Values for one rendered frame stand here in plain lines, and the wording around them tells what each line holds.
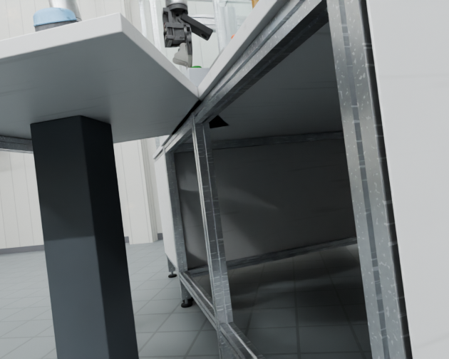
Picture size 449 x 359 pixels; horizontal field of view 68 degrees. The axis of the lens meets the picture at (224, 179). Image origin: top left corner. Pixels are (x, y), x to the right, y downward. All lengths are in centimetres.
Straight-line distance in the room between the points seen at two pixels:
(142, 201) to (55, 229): 316
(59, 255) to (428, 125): 92
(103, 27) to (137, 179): 367
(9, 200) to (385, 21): 531
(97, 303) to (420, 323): 81
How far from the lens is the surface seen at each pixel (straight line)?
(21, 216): 537
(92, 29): 56
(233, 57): 66
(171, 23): 119
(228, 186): 183
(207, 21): 240
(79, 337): 108
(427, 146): 38
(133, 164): 419
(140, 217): 419
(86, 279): 101
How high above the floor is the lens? 60
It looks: 1 degrees up
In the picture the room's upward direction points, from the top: 7 degrees counter-clockwise
